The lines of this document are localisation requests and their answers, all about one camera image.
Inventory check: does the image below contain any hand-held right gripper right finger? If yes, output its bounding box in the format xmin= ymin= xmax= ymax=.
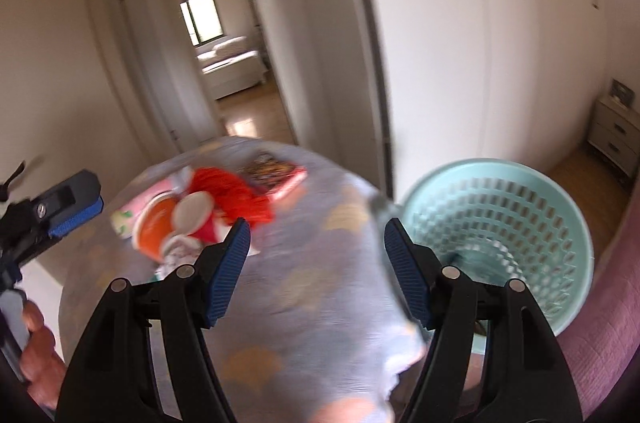
xmin=384 ymin=217 xmax=583 ymax=423

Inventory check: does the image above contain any pink bedspread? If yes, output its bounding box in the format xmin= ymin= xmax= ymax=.
xmin=555 ymin=183 xmax=640 ymax=423

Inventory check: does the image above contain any beige nightstand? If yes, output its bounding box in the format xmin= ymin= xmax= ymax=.
xmin=586 ymin=96 xmax=640 ymax=190

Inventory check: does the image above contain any white bed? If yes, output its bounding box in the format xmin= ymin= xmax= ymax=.
xmin=196 ymin=36 xmax=266 ymax=101

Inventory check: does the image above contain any white crumpled wrapper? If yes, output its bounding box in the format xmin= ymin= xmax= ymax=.
xmin=152 ymin=237 xmax=201 ymax=281

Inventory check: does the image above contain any white open door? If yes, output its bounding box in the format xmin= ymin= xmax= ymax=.
xmin=230 ymin=0 xmax=397 ymax=200

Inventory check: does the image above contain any red printed box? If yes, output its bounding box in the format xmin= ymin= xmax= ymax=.
xmin=237 ymin=152 xmax=308 ymax=205

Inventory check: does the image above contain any red cup with foil lid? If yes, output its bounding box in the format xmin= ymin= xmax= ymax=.
xmin=172 ymin=192 xmax=226 ymax=249

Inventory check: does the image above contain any window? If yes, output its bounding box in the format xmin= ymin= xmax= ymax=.
xmin=180 ymin=0 xmax=224 ymax=46

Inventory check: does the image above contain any person's left hand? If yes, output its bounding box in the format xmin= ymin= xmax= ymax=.
xmin=20 ymin=302 xmax=68 ymax=410

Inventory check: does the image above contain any white wardrobe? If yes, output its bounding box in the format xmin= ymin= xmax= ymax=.
xmin=345 ymin=0 xmax=618 ymax=199

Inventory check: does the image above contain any light blue plastic basket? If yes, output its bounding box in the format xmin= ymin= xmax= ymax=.
xmin=400 ymin=158 xmax=596 ymax=354

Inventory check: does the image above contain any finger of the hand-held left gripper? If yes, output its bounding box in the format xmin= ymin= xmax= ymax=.
xmin=0 ymin=160 xmax=27 ymax=204
xmin=0 ymin=170 xmax=105 ymax=265

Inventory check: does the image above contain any pink packet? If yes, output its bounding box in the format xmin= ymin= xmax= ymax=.
xmin=111 ymin=189 xmax=171 ymax=238

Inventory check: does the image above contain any red plastic bag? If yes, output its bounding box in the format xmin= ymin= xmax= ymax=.
xmin=187 ymin=167 xmax=276 ymax=230

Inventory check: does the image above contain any orange cup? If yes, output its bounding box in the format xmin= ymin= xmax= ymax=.
xmin=134 ymin=196 xmax=183 ymax=262

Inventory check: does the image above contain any dark picture frame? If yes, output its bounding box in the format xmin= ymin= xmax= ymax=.
xmin=608 ymin=78 xmax=637 ymax=107

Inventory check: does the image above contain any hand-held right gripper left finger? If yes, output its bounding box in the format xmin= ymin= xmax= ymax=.
xmin=55 ymin=218 xmax=252 ymax=423

